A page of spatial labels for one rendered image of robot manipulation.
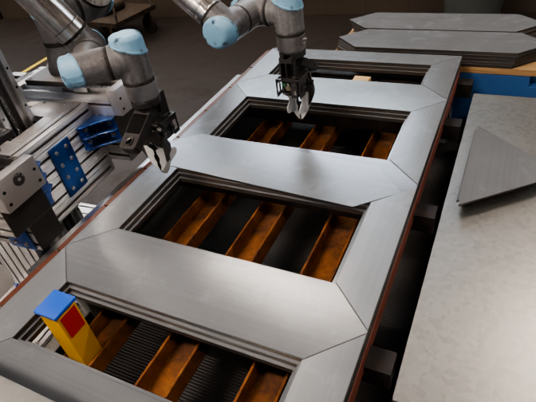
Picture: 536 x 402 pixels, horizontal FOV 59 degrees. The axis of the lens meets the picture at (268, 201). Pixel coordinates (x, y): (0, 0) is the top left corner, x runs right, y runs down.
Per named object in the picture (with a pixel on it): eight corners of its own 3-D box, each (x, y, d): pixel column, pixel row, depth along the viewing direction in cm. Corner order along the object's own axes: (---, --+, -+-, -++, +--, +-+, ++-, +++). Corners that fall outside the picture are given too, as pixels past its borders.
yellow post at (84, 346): (107, 356, 108) (74, 301, 96) (92, 374, 104) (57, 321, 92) (90, 348, 110) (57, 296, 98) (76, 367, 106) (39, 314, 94)
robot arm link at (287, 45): (282, 27, 125) (311, 28, 122) (284, 44, 128) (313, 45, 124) (270, 38, 120) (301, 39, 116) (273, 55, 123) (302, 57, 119)
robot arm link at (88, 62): (71, 77, 112) (117, 68, 114) (68, 97, 104) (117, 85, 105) (58, 45, 107) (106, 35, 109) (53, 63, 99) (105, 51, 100)
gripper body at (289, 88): (276, 99, 129) (270, 57, 122) (289, 84, 135) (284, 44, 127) (302, 101, 126) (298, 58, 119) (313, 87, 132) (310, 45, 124)
